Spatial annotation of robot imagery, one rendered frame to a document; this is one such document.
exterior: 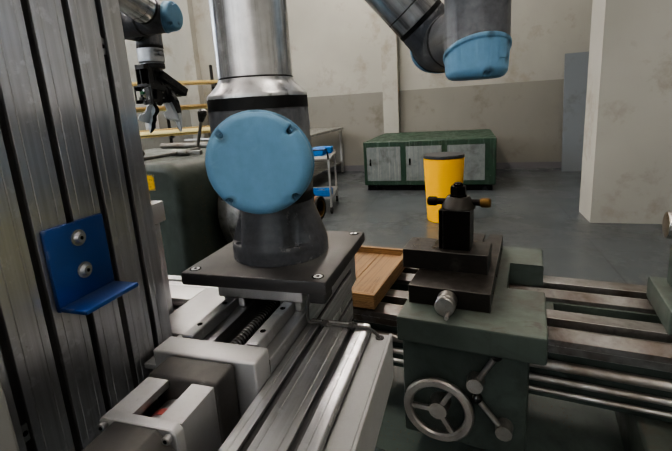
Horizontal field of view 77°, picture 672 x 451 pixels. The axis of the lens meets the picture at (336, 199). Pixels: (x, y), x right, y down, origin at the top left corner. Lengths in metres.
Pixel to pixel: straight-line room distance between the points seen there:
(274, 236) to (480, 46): 0.36
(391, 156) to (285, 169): 6.25
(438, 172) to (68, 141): 4.45
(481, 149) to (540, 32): 2.95
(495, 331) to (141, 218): 0.69
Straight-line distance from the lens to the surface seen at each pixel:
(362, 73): 8.90
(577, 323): 1.15
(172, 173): 1.25
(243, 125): 0.45
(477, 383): 1.02
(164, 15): 1.24
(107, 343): 0.60
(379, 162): 6.74
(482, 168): 6.63
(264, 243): 0.61
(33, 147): 0.51
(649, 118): 5.20
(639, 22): 5.18
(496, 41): 0.53
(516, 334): 0.94
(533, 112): 8.71
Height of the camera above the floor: 1.38
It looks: 12 degrees down
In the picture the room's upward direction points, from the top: 4 degrees counter-clockwise
